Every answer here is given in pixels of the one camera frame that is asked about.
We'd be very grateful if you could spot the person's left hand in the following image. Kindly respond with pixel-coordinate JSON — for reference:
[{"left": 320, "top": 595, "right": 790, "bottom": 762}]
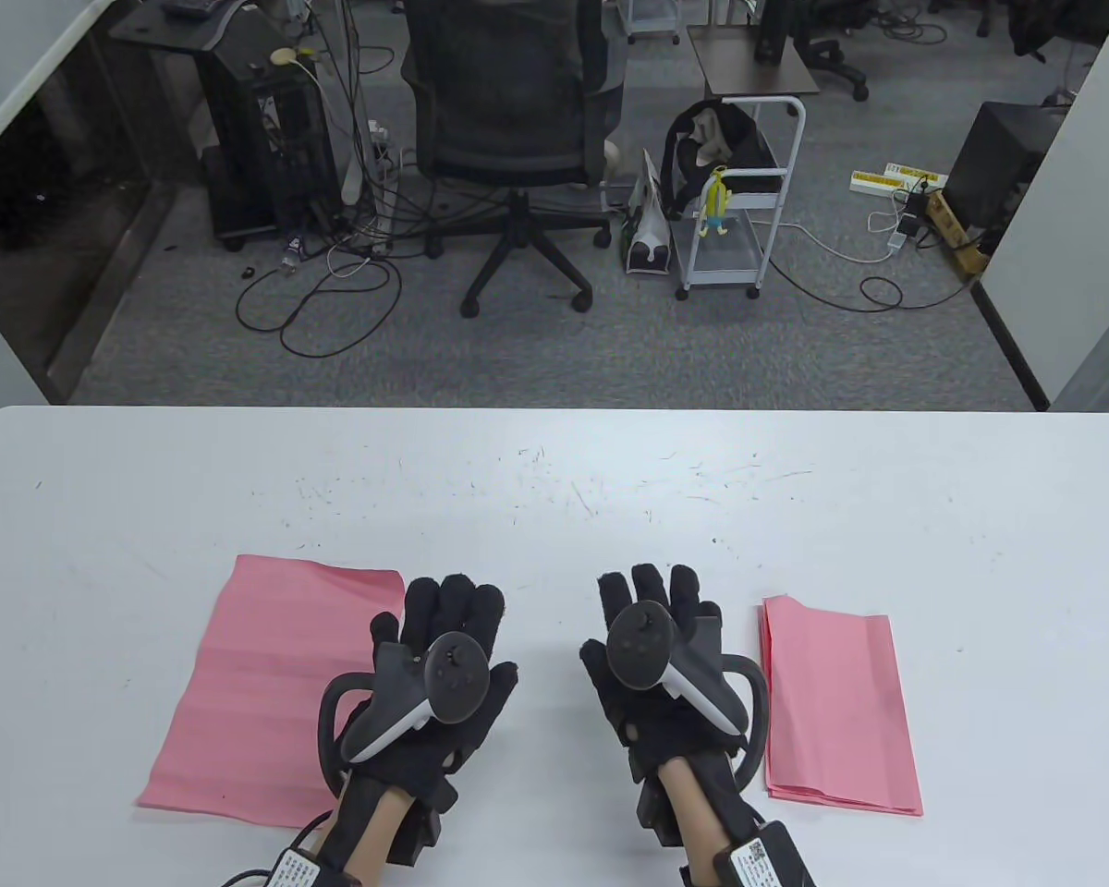
[{"left": 337, "top": 573, "right": 518, "bottom": 814}]

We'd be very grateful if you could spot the person's right hand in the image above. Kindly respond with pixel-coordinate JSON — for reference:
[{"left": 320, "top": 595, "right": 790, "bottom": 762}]
[{"left": 579, "top": 564, "right": 749, "bottom": 784}]

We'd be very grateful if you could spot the pink cloth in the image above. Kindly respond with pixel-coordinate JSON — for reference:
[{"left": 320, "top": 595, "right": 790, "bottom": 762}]
[
  {"left": 137, "top": 554, "right": 406, "bottom": 830},
  {"left": 762, "top": 605, "right": 925, "bottom": 817}
]

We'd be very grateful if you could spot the person's left forearm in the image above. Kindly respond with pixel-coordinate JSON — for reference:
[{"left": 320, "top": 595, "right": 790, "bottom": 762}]
[{"left": 310, "top": 776, "right": 417, "bottom": 877}]

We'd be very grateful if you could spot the person's right forearm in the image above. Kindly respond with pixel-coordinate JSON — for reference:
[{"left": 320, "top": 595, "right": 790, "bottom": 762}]
[{"left": 656, "top": 758, "right": 749, "bottom": 871}]

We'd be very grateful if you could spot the grey black handheld controller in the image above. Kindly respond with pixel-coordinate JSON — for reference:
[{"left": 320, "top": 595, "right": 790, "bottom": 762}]
[
  {"left": 319, "top": 633, "right": 491, "bottom": 800},
  {"left": 605, "top": 601, "right": 770, "bottom": 794}
]

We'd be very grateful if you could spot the white rolling cart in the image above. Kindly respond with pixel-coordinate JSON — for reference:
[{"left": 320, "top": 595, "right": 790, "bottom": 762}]
[{"left": 675, "top": 95, "right": 807, "bottom": 301}]

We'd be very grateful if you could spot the black white shopping bag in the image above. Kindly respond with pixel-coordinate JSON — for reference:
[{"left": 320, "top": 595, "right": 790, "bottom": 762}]
[{"left": 621, "top": 148, "right": 674, "bottom": 276}]

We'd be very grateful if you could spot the yellow toy figure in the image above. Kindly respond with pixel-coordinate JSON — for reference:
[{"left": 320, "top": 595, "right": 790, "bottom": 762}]
[{"left": 700, "top": 164, "right": 734, "bottom": 239}]

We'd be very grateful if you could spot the cardboard box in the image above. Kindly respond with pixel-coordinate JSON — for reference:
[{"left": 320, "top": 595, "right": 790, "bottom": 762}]
[{"left": 924, "top": 189, "right": 992, "bottom": 283}]

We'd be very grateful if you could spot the white yellow power strip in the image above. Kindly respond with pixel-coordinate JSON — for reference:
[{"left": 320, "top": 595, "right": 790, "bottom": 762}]
[{"left": 850, "top": 164, "right": 949, "bottom": 197}]

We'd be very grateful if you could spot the black rolling computer stand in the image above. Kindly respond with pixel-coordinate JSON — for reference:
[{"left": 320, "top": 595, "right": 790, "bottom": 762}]
[{"left": 109, "top": 0, "right": 352, "bottom": 252}]

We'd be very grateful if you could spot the black mesh office chair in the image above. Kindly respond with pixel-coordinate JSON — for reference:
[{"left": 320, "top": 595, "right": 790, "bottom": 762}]
[{"left": 399, "top": 0, "right": 628, "bottom": 320}]

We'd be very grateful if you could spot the black cabinet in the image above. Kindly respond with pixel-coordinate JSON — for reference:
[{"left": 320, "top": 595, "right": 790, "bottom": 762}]
[{"left": 943, "top": 100, "right": 1073, "bottom": 255}]

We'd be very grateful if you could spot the brown side table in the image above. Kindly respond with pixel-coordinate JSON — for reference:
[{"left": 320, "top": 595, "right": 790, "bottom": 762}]
[{"left": 687, "top": 23, "right": 821, "bottom": 99}]

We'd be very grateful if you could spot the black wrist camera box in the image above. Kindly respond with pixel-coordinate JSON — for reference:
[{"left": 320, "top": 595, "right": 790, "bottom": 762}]
[
  {"left": 713, "top": 820, "right": 819, "bottom": 887},
  {"left": 268, "top": 848, "right": 361, "bottom": 887}
]

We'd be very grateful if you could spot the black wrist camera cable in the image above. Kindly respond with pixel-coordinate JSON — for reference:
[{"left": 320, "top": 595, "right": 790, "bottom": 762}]
[{"left": 222, "top": 813, "right": 334, "bottom": 887}]

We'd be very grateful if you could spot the black floor cable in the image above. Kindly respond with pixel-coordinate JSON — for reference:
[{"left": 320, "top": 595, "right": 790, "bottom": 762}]
[
  {"left": 767, "top": 254, "right": 977, "bottom": 313},
  {"left": 235, "top": 248, "right": 404, "bottom": 359}
]

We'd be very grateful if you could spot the white floor cable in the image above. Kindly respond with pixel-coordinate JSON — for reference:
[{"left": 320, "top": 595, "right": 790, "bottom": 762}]
[{"left": 776, "top": 208, "right": 908, "bottom": 265}]

